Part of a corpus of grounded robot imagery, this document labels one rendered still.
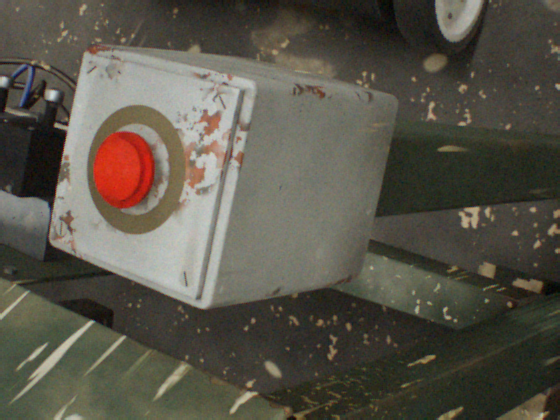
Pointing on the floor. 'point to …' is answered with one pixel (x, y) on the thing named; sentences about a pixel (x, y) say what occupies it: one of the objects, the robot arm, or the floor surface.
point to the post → (466, 168)
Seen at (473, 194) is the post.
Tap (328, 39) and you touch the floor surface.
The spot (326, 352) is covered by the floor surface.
